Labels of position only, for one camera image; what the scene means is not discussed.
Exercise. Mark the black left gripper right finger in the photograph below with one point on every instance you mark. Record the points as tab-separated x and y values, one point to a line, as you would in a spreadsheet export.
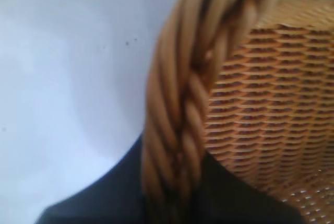
235	203

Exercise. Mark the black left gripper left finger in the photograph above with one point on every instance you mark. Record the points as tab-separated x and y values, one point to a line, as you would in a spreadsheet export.
104	203

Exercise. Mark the woven wicker basket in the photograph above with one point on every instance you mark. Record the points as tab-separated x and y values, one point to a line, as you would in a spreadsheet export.
274	104

